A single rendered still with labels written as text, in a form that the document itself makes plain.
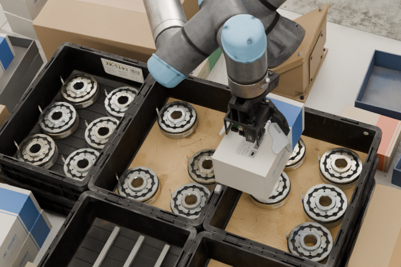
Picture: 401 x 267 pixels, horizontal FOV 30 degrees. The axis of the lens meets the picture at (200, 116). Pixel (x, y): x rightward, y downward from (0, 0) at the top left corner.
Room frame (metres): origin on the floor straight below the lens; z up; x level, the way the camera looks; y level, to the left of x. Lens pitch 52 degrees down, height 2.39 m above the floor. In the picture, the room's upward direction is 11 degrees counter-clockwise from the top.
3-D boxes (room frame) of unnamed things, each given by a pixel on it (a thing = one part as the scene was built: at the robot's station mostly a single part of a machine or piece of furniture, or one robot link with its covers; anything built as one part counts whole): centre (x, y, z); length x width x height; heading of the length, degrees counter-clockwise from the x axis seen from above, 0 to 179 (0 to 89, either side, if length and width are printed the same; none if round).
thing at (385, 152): (1.11, -0.42, 0.74); 0.16 x 0.12 x 0.07; 55
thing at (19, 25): (1.85, 0.44, 0.74); 0.20 x 0.12 x 0.09; 143
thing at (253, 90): (0.89, -0.10, 1.33); 0.08 x 0.08 x 0.05
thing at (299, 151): (1.05, -0.19, 0.86); 0.10 x 0.10 x 0.01
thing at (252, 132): (0.89, -0.10, 1.25); 0.09 x 0.08 x 0.12; 144
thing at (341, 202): (0.87, -0.25, 0.86); 0.10 x 0.10 x 0.01
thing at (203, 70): (1.52, -0.05, 0.73); 0.24 x 0.06 x 0.06; 145
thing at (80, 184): (1.24, 0.32, 0.92); 0.40 x 0.30 x 0.02; 147
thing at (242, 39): (0.90, -0.10, 1.41); 0.09 x 0.08 x 0.11; 10
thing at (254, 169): (0.91, -0.11, 1.09); 0.20 x 0.12 x 0.09; 144
